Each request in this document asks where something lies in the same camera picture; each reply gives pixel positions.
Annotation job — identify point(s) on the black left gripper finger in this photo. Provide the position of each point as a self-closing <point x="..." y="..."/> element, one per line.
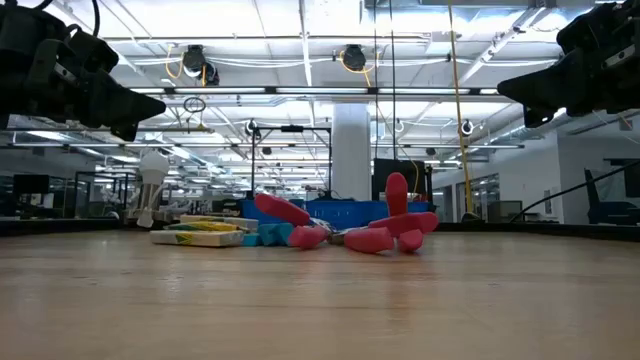
<point x="120" y="105"/>
<point x="125" y="132"/>

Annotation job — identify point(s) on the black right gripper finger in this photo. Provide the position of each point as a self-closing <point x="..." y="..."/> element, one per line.
<point x="540" y="114"/>
<point x="545" y="85"/>

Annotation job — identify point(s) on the yellow green crayon box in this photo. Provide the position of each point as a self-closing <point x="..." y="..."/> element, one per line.
<point x="240" y="221"/>
<point x="205" y="226"/>
<point x="195" y="238"/>

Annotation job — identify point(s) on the white bulb table lamp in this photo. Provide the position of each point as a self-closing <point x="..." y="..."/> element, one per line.
<point x="153" y="167"/>

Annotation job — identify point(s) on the blue chair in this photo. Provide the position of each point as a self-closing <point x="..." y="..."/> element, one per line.
<point x="610" y="210"/>

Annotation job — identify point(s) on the black equipment case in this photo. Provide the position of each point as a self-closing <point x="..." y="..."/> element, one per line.
<point x="382" y="170"/>

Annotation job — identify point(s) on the white building column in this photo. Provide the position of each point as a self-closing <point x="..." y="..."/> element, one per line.
<point x="351" y="150"/>

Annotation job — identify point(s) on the black aluminium table frame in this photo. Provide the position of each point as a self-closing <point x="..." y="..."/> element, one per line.
<point x="50" y="226"/>

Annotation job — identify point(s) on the black metal stand frame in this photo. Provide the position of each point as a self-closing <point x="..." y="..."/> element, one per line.
<point x="253" y="160"/>

